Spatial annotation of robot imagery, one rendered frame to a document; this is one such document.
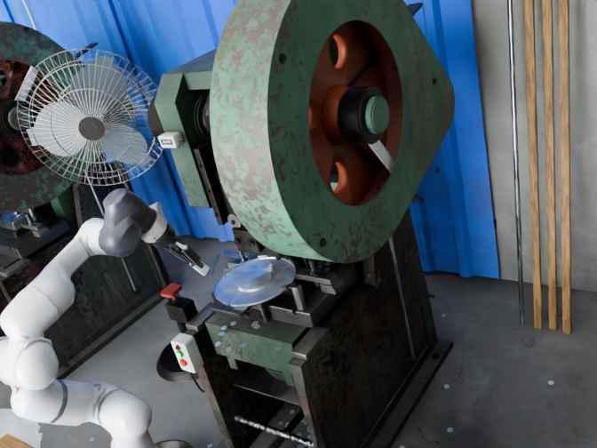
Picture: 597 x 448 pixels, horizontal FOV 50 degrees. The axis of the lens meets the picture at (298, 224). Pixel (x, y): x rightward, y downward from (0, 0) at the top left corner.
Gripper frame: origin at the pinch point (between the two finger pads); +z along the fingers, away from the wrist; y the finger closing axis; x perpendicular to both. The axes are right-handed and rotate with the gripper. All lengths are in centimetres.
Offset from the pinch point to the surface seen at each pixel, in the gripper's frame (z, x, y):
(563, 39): 42, 133, 62
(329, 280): 34.5, 18.7, 20.6
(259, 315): 32.1, -0.6, 2.3
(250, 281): 24.7, 7.7, -1.9
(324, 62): -29, 55, 37
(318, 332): 37.8, 1.4, 23.9
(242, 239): 12.4, 17.0, -2.7
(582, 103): 78, 134, 61
